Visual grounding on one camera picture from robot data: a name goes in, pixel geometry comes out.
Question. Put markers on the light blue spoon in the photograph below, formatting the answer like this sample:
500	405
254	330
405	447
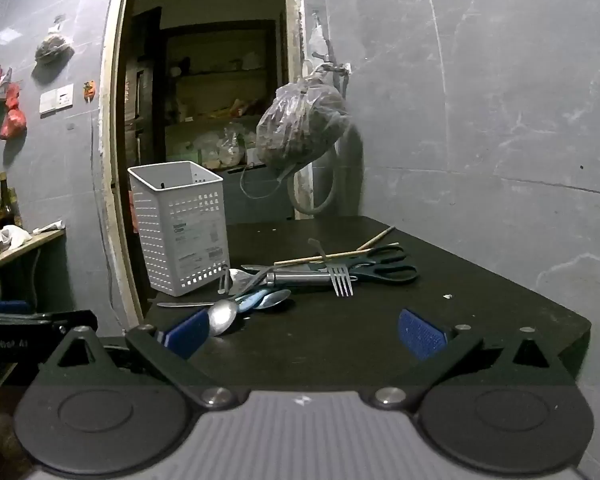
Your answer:
247	302

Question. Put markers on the wooden side shelf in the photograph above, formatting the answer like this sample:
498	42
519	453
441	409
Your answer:
25	252

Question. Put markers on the clear plastic bag dark contents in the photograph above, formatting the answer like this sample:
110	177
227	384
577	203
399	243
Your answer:
300	125

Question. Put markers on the wooden shelf unit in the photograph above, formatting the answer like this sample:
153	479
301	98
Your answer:
215	90

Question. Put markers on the cream door frame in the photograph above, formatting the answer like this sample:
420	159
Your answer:
111	160

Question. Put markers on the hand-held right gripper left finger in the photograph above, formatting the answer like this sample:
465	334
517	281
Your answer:
185	334

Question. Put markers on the small hanging plastic bag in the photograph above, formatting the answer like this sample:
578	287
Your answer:
54	50

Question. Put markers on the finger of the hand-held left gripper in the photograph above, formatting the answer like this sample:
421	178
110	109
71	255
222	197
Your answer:
5	306
75	321

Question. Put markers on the white hanging plastic bag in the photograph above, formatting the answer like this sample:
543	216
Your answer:
316	40

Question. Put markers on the dark glass bottle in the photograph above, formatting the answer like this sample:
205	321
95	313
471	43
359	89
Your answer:
6	205

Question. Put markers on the metal fork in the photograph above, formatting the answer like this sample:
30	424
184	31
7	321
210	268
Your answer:
342	280

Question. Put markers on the wooden chopstick purple tip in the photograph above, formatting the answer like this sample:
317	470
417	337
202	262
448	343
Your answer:
377	238
310	258

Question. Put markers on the white wall switch plate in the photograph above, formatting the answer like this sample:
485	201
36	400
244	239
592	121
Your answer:
56	98

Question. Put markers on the white cloth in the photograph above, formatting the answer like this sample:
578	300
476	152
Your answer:
12	236

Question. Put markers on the white perforated utensil basket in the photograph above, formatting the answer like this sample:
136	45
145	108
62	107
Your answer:
180	230

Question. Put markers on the white tube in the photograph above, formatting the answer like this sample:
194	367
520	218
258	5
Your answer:
49	227

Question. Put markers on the red plastic bag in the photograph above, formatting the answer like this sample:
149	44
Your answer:
12	96
13	124

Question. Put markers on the dark wooden door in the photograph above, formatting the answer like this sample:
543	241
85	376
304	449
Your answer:
145	85

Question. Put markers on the grey cabinet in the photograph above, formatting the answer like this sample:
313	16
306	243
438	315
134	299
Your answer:
260	205

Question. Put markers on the metal wall faucet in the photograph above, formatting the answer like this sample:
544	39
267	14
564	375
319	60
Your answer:
332	67

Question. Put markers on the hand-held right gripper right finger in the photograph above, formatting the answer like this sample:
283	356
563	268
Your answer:
421	334

